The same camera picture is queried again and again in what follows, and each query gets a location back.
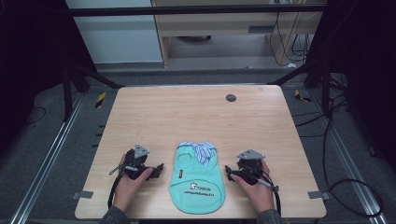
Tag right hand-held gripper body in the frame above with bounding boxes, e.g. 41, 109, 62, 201
231, 148, 266, 186

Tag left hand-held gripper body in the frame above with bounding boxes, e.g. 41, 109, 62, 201
123, 144, 157, 182

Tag teal pet shirt striped collar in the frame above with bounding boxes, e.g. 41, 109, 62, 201
168, 141, 227, 216

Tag person's left hand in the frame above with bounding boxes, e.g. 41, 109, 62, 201
112, 153, 154, 213

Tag person's right hand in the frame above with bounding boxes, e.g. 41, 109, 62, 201
229, 159, 276, 215

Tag yellow black hazard tape strip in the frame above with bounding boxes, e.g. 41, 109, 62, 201
94, 91, 107, 109
293, 89, 313, 104

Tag white cabinet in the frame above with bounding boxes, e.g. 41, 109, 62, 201
64, 0, 164, 64

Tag light wooden desk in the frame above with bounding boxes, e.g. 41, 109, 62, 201
151, 0, 326, 69

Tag left hand-held gripper black cable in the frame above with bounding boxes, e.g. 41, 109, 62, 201
106, 163, 139, 210

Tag hand-held gripper black cable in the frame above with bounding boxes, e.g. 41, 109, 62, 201
246, 166, 282, 217
106, 163, 139, 210

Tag right hand-held gripper black cable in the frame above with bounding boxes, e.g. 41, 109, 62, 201
246, 166, 282, 217

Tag grey metal table bracket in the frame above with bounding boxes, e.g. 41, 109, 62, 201
307, 190, 331, 201
71, 190, 94, 201

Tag black floor cable loop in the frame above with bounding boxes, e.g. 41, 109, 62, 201
292, 92, 385, 218

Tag aluminium floor rail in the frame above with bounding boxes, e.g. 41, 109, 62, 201
307, 88, 390, 224
8, 92, 86, 224

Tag black metal frame stand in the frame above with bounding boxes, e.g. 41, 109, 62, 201
268, 57, 348, 118
61, 59, 125, 123

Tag thin black floor cable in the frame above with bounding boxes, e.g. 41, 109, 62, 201
26, 105, 47, 126

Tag black hanging desk cables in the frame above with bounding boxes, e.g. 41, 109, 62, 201
268, 11, 314, 68

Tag black metal frame crossbar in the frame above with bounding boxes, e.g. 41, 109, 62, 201
66, 3, 328, 18

